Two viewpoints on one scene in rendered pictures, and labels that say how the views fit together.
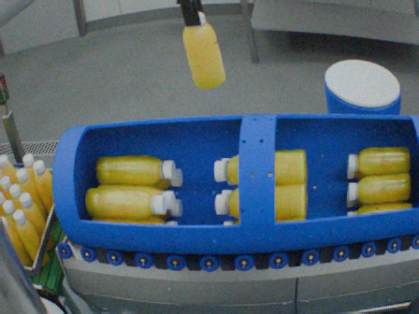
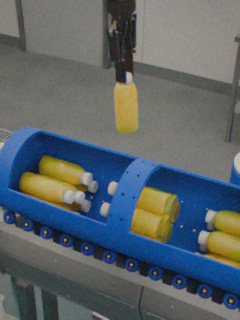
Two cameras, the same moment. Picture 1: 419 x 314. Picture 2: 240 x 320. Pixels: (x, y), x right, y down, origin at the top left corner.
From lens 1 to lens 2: 34 cm
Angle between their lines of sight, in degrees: 11
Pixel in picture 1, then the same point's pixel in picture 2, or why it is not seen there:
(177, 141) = (101, 163)
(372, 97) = not seen: outside the picture
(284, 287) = (132, 291)
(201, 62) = (121, 112)
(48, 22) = (76, 40)
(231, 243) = (99, 236)
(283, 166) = (151, 198)
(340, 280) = (177, 308)
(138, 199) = (56, 188)
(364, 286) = not seen: outside the picture
